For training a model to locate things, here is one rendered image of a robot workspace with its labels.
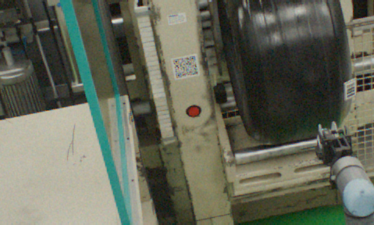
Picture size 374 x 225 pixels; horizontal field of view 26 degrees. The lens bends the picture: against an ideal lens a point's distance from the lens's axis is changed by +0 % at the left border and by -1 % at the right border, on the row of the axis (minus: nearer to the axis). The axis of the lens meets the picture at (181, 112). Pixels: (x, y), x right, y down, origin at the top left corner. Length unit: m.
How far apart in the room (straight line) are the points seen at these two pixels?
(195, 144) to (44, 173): 0.65
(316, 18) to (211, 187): 0.72
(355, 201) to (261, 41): 0.52
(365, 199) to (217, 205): 0.88
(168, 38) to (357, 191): 0.72
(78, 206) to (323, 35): 0.79
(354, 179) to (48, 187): 0.71
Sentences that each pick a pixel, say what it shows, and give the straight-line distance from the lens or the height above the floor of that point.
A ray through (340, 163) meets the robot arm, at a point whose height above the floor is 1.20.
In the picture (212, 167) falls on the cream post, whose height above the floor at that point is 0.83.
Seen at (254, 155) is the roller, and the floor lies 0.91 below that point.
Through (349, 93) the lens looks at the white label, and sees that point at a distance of 2.23.
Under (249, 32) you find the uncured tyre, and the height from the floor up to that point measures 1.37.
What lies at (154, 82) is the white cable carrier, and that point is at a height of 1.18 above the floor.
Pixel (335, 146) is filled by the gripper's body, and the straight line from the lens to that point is 2.02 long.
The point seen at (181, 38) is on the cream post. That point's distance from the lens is 2.25.
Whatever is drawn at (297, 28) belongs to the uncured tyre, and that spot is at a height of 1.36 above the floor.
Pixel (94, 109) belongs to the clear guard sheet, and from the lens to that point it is 1.50.
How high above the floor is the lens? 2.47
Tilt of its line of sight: 36 degrees down
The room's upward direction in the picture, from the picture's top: 11 degrees counter-clockwise
